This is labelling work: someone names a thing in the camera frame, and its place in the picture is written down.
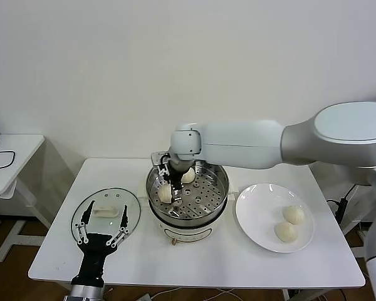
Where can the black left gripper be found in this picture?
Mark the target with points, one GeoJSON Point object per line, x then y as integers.
{"type": "Point", "coordinates": [94, 254]}

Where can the white round plate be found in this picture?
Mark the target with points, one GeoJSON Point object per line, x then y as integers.
{"type": "Point", "coordinates": [260, 213]}

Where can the round glass lid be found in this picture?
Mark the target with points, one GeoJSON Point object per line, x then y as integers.
{"type": "Point", "coordinates": [134, 207]}

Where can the white side table with charger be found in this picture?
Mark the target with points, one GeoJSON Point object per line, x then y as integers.
{"type": "Point", "coordinates": [18, 156]}

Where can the white steamed baozi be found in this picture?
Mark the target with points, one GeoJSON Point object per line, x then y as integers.
{"type": "Point", "coordinates": [295, 215]}
{"type": "Point", "coordinates": [164, 194]}
{"type": "Point", "coordinates": [188, 176]}
{"type": "Point", "coordinates": [286, 232]}

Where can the white power strip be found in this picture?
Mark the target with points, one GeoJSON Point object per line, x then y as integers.
{"type": "Point", "coordinates": [145, 298]}

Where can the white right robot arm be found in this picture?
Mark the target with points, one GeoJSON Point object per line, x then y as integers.
{"type": "Point", "coordinates": [238, 141]}

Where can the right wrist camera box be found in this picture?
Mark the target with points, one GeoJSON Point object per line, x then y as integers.
{"type": "Point", "coordinates": [159, 158]}

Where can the stainless steel steamer basket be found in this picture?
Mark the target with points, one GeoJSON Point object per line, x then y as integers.
{"type": "Point", "coordinates": [206, 197]}

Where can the cream electric cooker base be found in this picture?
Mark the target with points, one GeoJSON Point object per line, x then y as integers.
{"type": "Point", "coordinates": [188, 233]}

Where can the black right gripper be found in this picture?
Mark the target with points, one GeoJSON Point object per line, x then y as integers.
{"type": "Point", "coordinates": [177, 175]}

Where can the white side table with laptop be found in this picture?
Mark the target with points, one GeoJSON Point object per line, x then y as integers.
{"type": "Point", "coordinates": [358, 252]}

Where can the black power brick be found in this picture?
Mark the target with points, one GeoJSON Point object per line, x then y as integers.
{"type": "Point", "coordinates": [341, 210]}

